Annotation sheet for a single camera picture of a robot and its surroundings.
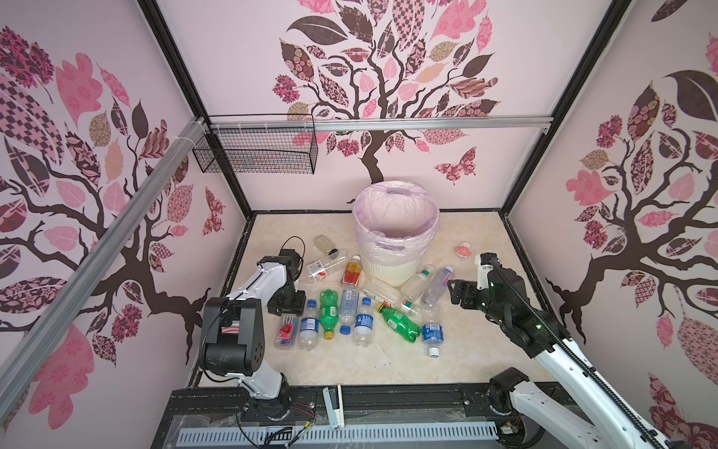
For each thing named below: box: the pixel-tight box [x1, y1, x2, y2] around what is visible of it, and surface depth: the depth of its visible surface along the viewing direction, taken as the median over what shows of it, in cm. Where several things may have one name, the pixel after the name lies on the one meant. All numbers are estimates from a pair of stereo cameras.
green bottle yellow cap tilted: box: [375, 302, 423, 344], surface depth 85 cm
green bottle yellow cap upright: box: [318, 289, 340, 341], surface depth 87 cm
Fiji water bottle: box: [273, 314, 302, 351], surface depth 84 cm
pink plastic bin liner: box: [353, 180, 441, 266], surface depth 90 cm
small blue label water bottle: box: [353, 296, 374, 348], surface depth 86 cm
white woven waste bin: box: [361, 256, 423, 288], surface depth 94 cm
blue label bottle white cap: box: [421, 323, 445, 359], surface depth 83 cm
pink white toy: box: [454, 241, 472, 258], surface depth 108 cm
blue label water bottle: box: [298, 299, 320, 351], surface depth 85 cm
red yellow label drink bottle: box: [340, 254, 363, 286], surface depth 97 cm
